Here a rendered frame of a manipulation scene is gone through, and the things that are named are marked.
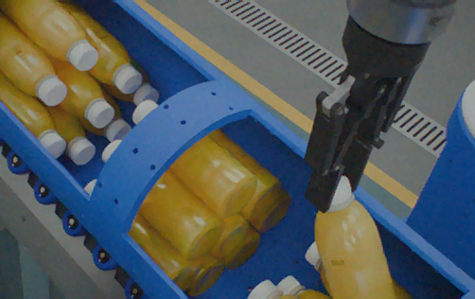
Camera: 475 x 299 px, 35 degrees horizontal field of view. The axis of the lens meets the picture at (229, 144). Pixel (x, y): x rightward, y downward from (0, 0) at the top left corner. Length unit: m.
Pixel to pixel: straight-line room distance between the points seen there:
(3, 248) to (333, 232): 0.94
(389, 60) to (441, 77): 2.54
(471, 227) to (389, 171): 1.31
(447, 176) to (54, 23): 0.73
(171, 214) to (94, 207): 0.10
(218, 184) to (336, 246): 0.19
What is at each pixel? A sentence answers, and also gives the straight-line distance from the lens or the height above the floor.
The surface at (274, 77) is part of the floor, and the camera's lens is 2.92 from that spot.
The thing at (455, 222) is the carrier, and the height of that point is 0.85.
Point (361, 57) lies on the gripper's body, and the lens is 0.65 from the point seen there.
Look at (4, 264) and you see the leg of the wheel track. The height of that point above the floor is 0.51.
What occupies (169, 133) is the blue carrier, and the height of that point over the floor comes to 1.22.
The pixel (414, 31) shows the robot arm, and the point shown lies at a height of 1.52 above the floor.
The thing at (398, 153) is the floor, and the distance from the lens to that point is 2.78.
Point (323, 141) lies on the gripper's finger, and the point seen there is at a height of 1.38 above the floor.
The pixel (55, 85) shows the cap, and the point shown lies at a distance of 1.11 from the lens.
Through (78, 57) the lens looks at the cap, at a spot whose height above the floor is 1.16.
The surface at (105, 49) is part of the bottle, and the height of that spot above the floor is 1.13.
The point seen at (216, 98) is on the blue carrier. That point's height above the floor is 1.23.
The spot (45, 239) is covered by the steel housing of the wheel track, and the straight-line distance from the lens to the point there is 1.22.
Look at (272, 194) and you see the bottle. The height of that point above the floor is 1.10.
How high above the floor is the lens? 1.86
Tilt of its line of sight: 45 degrees down
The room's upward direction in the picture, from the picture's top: 12 degrees clockwise
